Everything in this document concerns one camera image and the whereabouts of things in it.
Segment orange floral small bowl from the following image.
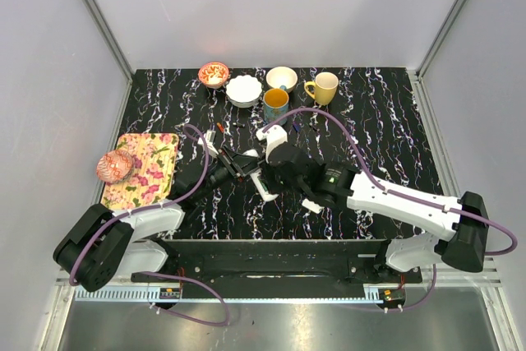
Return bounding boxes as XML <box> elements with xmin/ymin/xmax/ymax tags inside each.
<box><xmin>198</xmin><ymin>62</ymin><xmax>230</xmax><ymax>89</ymax></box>

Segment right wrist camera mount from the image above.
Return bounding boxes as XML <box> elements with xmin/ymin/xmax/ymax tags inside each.
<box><xmin>256</xmin><ymin>125</ymin><xmax>288</xmax><ymax>162</ymax></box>

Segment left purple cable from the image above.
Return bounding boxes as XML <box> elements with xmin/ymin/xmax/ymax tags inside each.
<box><xmin>68</xmin><ymin>122</ymin><xmax>231</xmax><ymax>327</ymax></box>

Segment blue mug orange inside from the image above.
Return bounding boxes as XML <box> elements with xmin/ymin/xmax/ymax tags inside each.
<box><xmin>263</xmin><ymin>88</ymin><xmax>289</xmax><ymax>124</ymax></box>

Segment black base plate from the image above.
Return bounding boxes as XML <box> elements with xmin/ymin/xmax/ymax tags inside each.
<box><xmin>81</xmin><ymin>238</ymin><xmax>453</xmax><ymax>301</ymax></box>

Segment white remote control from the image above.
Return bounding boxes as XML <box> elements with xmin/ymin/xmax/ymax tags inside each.
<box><xmin>243</xmin><ymin>149</ymin><xmax>279</xmax><ymax>202</ymax></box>

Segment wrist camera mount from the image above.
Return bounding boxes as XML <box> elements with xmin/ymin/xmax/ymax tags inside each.
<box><xmin>256</xmin><ymin>125</ymin><xmax>288</xmax><ymax>162</ymax></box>
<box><xmin>197</xmin><ymin>130</ymin><xmax>218</xmax><ymax>159</ymax></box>

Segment red patterned bowl on tray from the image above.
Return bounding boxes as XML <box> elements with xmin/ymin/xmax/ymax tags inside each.
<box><xmin>96</xmin><ymin>150</ymin><xmax>134</xmax><ymax>184</ymax></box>

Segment cream round bowl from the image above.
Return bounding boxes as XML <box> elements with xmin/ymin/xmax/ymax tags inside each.
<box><xmin>265</xmin><ymin>66</ymin><xmax>298</xmax><ymax>93</ymax></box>

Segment floral rectangular tray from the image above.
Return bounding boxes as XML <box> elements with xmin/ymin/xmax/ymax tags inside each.
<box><xmin>100</xmin><ymin>133</ymin><xmax>179</xmax><ymax>210</ymax></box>

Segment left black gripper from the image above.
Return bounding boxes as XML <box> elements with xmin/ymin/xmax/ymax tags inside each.
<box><xmin>194</xmin><ymin>145</ymin><xmax>260</xmax><ymax>202</ymax></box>

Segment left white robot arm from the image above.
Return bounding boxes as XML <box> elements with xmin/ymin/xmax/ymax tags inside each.
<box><xmin>53</xmin><ymin>147</ymin><xmax>261</xmax><ymax>292</ymax></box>

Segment white scalloped bowl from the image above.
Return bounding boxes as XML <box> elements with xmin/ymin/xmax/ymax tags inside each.
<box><xmin>226</xmin><ymin>75</ymin><xmax>262</xmax><ymax>109</ymax></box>

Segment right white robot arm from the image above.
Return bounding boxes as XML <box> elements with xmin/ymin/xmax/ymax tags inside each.
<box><xmin>264</xmin><ymin>142</ymin><xmax>487</xmax><ymax>282</ymax></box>

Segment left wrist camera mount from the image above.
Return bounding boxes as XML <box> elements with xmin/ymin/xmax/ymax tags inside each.
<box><xmin>197</xmin><ymin>130</ymin><xmax>218</xmax><ymax>159</ymax></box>

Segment yellow mug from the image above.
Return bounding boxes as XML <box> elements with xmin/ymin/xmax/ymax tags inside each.
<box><xmin>304</xmin><ymin>72</ymin><xmax>339</xmax><ymax>105</ymax></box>

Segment white battery cover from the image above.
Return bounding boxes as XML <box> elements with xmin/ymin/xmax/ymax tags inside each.
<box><xmin>302</xmin><ymin>199</ymin><xmax>324</xmax><ymax>214</ymax></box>

